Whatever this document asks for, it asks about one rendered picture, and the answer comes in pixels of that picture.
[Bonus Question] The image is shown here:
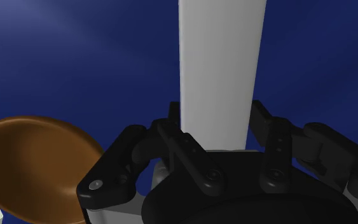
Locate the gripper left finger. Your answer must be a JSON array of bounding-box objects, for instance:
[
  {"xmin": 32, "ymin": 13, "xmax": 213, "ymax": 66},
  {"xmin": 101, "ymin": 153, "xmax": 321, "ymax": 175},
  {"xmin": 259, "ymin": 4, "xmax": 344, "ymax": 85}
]
[{"xmin": 76, "ymin": 101, "xmax": 226, "ymax": 211}]

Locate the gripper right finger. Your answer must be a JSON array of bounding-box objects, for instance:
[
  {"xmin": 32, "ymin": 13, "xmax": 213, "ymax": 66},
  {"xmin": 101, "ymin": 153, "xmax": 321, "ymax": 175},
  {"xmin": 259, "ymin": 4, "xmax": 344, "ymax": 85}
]
[{"xmin": 249, "ymin": 99, "xmax": 358, "ymax": 206}]

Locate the brown bowl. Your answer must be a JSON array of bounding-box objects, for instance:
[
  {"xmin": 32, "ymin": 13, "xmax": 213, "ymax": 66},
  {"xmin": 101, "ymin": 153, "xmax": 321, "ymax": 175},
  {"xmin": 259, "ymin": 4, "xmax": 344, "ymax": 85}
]
[{"xmin": 0, "ymin": 115, "xmax": 106, "ymax": 224}]

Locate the white tall column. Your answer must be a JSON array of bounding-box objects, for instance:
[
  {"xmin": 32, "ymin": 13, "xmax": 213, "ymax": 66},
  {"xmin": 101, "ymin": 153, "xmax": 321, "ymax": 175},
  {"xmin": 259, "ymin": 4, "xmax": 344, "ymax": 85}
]
[{"xmin": 178, "ymin": 0, "xmax": 268, "ymax": 152}]

